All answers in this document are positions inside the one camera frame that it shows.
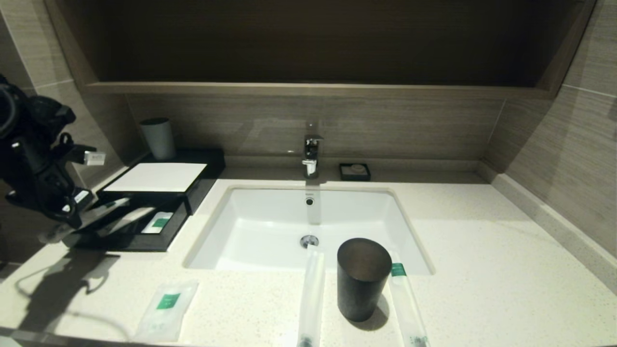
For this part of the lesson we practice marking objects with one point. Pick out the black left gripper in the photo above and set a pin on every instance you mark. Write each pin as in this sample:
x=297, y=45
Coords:
x=48, y=188

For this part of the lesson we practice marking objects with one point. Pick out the long dental kit packet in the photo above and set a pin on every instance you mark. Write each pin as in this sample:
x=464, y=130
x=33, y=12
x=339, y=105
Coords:
x=103, y=214

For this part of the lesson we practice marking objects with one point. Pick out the long plain frosted packet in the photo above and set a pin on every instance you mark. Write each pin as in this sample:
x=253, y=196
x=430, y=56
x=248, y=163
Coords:
x=311, y=299

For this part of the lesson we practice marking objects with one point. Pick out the black box white ribbed top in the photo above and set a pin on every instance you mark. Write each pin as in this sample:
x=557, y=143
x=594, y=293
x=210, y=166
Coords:
x=159, y=177

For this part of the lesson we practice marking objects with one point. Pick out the long white packet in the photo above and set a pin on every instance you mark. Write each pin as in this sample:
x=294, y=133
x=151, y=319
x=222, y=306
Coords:
x=137, y=217

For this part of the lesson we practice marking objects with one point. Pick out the small green label packet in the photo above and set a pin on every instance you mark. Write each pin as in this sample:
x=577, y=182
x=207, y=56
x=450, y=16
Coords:
x=159, y=222

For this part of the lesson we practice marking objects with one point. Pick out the grey cup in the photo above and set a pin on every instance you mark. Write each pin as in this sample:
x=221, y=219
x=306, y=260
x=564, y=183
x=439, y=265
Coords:
x=159, y=140

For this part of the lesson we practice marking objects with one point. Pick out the square shower cap packet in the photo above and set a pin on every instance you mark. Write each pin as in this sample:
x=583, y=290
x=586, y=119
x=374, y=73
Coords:
x=166, y=313

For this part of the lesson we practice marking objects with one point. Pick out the white sink basin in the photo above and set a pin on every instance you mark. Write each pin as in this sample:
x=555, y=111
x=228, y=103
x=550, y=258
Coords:
x=270, y=226

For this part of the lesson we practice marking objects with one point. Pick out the chrome sink drain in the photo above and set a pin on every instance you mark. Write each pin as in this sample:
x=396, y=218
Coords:
x=309, y=241

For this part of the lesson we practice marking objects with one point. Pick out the chrome faucet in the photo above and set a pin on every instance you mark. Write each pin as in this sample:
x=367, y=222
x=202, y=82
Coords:
x=311, y=152

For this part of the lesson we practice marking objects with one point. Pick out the black soap dish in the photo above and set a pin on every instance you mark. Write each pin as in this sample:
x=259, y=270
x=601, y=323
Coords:
x=343, y=173

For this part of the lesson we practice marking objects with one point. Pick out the round beige soap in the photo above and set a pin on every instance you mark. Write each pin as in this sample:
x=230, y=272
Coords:
x=357, y=168

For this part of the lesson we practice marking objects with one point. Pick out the dark tumbler cup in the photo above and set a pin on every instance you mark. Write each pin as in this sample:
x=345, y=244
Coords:
x=359, y=289

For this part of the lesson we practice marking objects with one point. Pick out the long green label packet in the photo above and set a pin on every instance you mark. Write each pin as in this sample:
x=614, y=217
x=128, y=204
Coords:
x=407, y=308

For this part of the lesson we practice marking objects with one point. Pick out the wooden wall shelf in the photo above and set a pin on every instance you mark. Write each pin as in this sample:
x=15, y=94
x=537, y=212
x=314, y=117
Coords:
x=308, y=89

